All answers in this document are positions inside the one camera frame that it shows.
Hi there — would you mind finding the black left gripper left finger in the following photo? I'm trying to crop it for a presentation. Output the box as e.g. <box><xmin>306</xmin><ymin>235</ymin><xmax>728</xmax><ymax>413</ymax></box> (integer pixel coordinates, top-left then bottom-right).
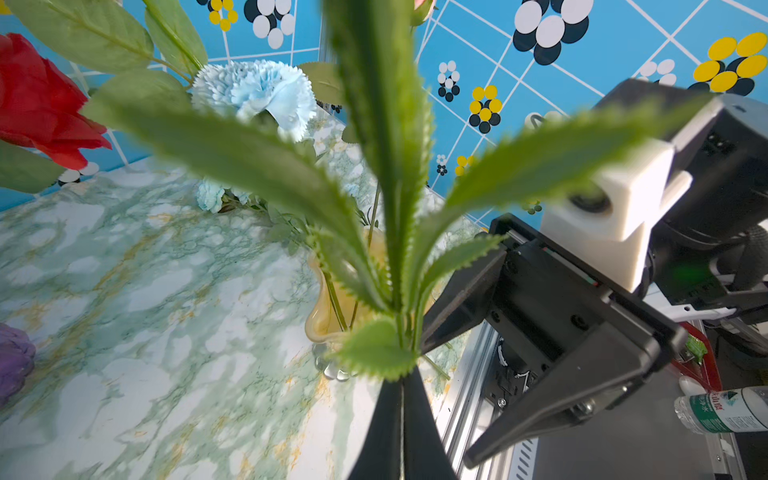
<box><xmin>348</xmin><ymin>381</ymin><xmax>402</xmax><ymax>480</ymax></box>

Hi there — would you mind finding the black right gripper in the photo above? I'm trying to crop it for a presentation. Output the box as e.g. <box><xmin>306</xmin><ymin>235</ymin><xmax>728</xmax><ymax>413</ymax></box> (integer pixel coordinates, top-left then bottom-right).
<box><xmin>421</xmin><ymin>214</ymin><xmax>687</xmax><ymax>468</ymax></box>

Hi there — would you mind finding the red rose stem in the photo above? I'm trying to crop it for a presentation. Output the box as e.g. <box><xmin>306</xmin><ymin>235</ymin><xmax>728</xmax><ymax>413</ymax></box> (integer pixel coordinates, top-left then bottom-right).
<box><xmin>1</xmin><ymin>1</ymin><xmax>208</xmax><ymax>195</ymax></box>

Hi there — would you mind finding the light blue carnation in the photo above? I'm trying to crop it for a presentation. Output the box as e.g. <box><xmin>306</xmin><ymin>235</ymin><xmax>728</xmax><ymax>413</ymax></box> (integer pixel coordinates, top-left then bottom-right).
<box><xmin>192</xmin><ymin>60</ymin><xmax>317</xmax><ymax>163</ymax></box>
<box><xmin>83</xmin><ymin>0</ymin><xmax>715</xmax><ymax>382</ymax></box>

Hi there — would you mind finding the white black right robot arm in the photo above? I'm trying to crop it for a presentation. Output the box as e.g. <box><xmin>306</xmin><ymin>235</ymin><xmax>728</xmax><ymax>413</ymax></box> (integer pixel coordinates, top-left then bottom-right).
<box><xmin>423</xmin><ymin>80</ymin><xmax>767</xmax><ymax>468</ymax></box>

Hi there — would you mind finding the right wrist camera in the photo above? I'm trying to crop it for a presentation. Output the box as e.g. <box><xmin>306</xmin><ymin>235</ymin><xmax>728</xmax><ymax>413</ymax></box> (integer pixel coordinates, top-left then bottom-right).
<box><xmin>541</xmin><ymin>97</ymin><xmax>723</xmax><ymax>291</ymax></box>

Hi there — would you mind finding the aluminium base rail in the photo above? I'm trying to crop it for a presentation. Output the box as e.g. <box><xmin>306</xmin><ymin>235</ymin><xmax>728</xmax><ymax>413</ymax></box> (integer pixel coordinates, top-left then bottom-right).
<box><xmin>436</xmin><ymin>323</ymin><xmax>538</xmax><ymax>479</ymax></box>

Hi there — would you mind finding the plastic water bottle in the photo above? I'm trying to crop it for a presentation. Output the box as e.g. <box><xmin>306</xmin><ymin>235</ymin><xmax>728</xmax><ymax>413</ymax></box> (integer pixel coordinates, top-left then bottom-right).
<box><xmin>674</xmin><ymin>386</ymin><xmax>767</xmax><ymax>435</ymax></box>

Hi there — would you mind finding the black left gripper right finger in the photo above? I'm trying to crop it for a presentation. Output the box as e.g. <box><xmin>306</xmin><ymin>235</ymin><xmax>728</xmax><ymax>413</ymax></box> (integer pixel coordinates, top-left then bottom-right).
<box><xmin>403</xmin><ymin>368</ymin><xmax>457</xmax><ymax>480</ymax></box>

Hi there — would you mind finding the blue purple ribbed glass vase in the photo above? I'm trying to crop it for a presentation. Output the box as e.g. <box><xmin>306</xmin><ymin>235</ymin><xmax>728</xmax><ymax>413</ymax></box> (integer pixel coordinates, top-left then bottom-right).
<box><xmin>0</xmin><ymin>323</ymin><xmax>36</xmax><ymax>406</ymax></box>

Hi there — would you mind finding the yellow ceramic vase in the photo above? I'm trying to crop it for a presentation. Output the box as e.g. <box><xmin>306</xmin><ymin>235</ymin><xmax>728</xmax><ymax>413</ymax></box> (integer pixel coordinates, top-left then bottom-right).
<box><xmin>305</xmin><ymin>227</ymin><xmax>405</xmax><ymax>381</ymax></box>

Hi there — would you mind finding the coral pink rose stem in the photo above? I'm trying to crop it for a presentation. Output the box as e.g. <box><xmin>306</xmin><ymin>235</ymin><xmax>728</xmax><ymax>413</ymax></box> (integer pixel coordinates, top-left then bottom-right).
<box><xmin>410</xmin><ymin>0</ymin><xmax>436</xmax><ymax>27</ymax></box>

